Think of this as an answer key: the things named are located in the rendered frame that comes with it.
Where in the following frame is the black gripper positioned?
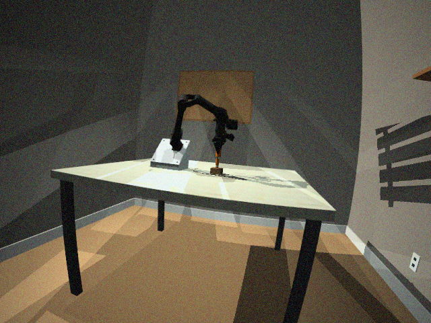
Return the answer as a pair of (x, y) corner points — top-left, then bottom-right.
(212, 128), (226, 154)

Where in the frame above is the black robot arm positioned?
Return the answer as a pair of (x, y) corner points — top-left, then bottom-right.
(170, 94), (238, 151)

